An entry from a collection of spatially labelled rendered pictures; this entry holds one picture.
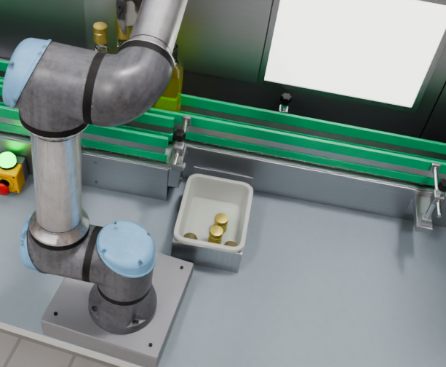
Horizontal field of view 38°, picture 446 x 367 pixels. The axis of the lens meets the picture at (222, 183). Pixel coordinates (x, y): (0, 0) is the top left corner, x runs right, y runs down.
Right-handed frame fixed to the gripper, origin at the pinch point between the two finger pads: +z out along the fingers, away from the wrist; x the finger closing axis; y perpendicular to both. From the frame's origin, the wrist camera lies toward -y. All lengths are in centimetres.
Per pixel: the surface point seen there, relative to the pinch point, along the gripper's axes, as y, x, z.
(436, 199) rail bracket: 81, -17, 22
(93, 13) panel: -11.0, 12.3, 7.3
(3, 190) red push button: -25, -25, 38
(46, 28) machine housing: -25.1, 15.5, 16.7
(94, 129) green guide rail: -4.2, -13.4, 22.9
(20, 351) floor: -29, -29, 118
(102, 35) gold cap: -4.9, -1.4, 3.3
